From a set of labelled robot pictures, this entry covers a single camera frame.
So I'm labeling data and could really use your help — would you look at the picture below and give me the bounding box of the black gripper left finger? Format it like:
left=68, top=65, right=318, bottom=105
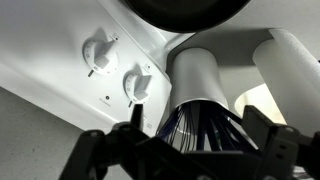
left=59, top=103, right=214, bottom=180

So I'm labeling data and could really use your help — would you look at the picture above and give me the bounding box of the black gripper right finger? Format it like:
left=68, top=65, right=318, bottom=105
left=241, top=104, right=320, bottom=180

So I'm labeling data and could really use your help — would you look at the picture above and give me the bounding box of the white stove knob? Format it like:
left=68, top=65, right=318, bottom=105
left=123, top=68, right=153, bottom=104
left=82, top=37, right=120, bottom=76

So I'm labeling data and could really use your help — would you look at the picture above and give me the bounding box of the white electric stove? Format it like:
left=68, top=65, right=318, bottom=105
left=0, top=0, right=198, bottom=138

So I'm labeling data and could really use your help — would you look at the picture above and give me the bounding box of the white paper towel roll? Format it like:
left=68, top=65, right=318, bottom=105
left=252, top=28, right=320, bottom=138

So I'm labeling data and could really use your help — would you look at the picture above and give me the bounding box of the black spoon utensil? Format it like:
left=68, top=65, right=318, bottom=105
left=196, top=101, right=218, bottom=153

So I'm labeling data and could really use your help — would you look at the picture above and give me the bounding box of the large black frying pan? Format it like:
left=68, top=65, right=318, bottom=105
left=123, top=0, right=251, bottom=34

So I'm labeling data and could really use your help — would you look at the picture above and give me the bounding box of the dark cable bundle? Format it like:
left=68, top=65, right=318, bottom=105
left=155, top=102, right=198, bottom=154

